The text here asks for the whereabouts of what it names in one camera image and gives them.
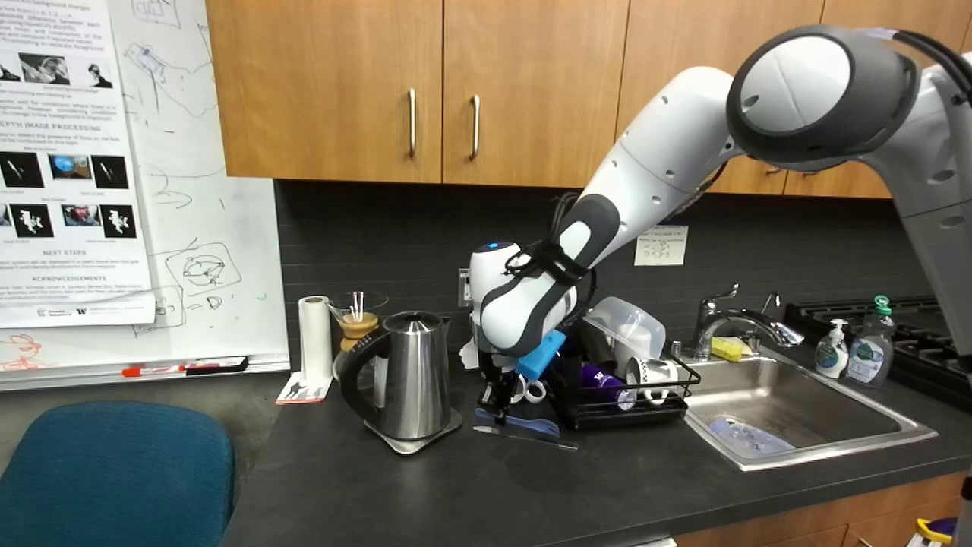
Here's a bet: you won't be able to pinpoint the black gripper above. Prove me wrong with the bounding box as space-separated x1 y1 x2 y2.
482 342 544 420

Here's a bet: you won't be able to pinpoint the blue plastic fork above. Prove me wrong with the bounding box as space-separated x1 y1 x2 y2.
482 404 561 439

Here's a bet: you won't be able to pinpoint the stainless steel electric kettle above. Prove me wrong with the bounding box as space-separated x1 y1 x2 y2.
330 306 454 442

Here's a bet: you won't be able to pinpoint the clear plastic food container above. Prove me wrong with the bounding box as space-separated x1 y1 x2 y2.
585 295 672 370

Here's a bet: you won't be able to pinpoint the white mug green checker rim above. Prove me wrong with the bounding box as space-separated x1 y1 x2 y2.
618 354 684 414

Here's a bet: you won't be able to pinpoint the glass jar with brown band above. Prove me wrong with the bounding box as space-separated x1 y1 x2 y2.
334 289 382 354

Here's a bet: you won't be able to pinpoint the white and red packet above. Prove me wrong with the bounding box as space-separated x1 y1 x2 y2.
274 370 330 406

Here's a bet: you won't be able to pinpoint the yellow sponge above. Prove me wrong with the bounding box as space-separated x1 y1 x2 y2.
709 333 756 363

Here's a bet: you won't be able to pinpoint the chrome sink faucet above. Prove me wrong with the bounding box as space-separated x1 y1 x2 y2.
694 283 786 357

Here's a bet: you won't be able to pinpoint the clear lid blue tabs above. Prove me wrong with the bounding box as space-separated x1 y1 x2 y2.
706 411 798 466

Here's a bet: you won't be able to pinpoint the whiteboard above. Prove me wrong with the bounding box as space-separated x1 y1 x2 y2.
0 0 293 392

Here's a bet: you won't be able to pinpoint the stainless steel sink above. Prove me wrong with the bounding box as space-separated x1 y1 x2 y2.
663 346 939 474

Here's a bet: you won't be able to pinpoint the black whiteboard eraser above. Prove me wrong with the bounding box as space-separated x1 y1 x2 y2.
182 353 253 374

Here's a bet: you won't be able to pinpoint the wooden lower cabinet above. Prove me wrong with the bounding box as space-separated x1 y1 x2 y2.
674 469 972 547

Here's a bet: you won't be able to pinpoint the white pump soap bottle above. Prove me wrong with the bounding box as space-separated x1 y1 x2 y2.
812 316 852 380

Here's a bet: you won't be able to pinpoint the red marker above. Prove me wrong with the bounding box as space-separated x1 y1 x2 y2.
118 362 193 380

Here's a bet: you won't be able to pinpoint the dish soap bottle green cap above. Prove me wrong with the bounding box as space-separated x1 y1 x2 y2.
846 292 897 389

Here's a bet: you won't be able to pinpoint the black stove top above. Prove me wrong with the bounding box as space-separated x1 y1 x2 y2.
783 286 972 414

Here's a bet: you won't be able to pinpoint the yellow and purple object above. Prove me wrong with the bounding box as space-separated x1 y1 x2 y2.
904 514 959 547

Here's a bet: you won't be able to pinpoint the white research poster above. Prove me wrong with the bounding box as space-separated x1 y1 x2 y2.
0 0 158 330

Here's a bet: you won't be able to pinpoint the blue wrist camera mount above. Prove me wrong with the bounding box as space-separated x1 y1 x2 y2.
514 328 570 384

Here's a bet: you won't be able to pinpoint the black wire drying rack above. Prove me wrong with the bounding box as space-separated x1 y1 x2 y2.
541 306 706 435

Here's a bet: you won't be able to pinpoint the white paper wall note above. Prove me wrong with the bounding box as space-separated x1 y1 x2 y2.
631 222 694 269

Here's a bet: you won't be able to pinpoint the silver cabinet door handle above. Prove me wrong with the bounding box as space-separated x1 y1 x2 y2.
402 85 418 160
465 91 482 164

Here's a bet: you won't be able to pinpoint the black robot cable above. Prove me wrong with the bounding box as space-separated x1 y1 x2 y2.
890 28 972 104

